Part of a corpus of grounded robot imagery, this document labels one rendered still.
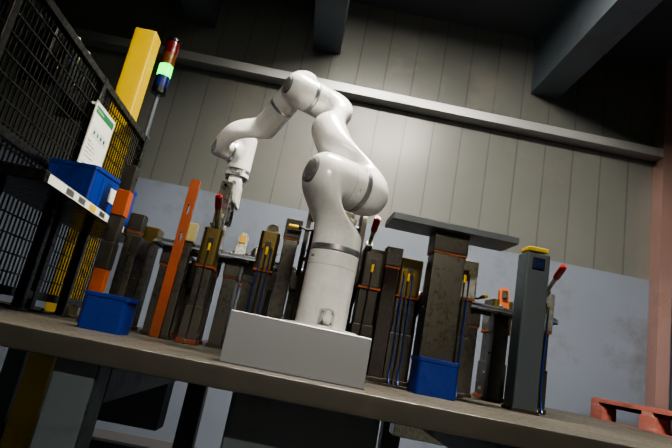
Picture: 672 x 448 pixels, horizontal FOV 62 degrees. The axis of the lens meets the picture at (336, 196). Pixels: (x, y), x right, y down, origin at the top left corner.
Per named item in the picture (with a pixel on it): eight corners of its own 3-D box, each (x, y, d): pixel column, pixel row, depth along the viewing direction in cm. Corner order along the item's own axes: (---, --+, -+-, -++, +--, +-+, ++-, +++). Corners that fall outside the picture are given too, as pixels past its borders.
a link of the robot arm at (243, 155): (231, 164, 192) (253, 173, 197) (240, 129, 195) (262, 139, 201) (220, 168, 199) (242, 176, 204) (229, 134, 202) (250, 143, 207)
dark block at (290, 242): (274, 361, 166) (302, 225, 177) (273, 361, 159) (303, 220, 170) (257, 357, 165) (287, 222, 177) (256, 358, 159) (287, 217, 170)
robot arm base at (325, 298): (368, 340, 122) (382, 258, 127) (283, 322, 119) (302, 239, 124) (348, 340, 140) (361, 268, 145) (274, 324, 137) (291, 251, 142)
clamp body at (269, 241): (255, 358, 168) (281, 238, 178) (253, 359, 158) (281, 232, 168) (233, 354, 168) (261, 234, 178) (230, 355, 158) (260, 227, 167)
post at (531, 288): (526, 412, 157) (541, 260, 169) (538, 415, 150) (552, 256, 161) (500, 407, 157) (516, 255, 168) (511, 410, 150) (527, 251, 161)
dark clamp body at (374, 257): (361, 379, 169) (382, 256, 179) (367, 382, 158) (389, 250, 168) (338, 374, 169) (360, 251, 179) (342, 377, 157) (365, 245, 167)
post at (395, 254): (379, 381, 166) (400, 251, 177) (382, 383, 161) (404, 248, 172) (363, 378, 166) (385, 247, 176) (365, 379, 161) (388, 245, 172)
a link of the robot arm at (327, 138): (323, 211, 135) (372, 231, 144) (353, 178, 130) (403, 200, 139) (291, 99, 171) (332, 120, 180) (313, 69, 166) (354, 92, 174)
